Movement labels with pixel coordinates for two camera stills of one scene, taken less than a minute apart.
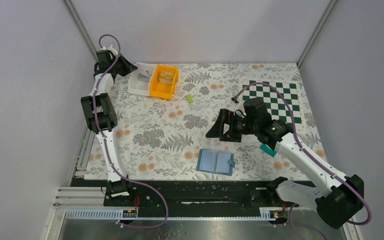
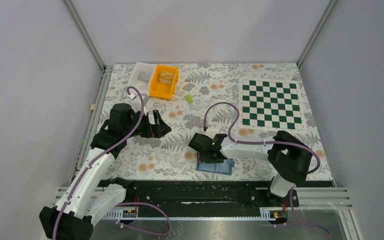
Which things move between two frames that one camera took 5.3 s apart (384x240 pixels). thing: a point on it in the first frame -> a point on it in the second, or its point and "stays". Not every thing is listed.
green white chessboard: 277,107 stays
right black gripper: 226,116 -> 203,158
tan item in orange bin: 166,77 stays
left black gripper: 128,67 -> 158,129
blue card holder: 215,162 stays
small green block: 189,99 stays
